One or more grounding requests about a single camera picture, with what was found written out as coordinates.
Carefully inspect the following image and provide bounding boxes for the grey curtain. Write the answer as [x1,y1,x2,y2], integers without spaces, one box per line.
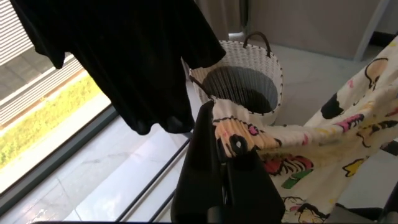
[194,0,249,42]

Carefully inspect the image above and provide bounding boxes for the black clothes rack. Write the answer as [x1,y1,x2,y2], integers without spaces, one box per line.
[115,132,193,223]

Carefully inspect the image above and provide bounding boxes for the cream printed garment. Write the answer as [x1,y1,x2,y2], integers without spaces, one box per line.
[211,35,398,223]

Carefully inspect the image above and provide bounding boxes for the black t-shirt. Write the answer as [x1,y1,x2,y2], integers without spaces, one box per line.
[9,0,227,136]

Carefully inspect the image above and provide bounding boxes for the window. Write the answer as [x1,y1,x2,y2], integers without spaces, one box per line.
[0,0,119,216]

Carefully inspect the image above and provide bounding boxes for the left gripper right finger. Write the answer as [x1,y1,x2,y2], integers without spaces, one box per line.
[222,149,286,223]

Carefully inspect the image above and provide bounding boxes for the white laundry basket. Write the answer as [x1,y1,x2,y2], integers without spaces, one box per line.
[187,30,284,127]

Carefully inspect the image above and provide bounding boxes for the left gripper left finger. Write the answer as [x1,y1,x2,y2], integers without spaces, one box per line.
[170,100,225,223]

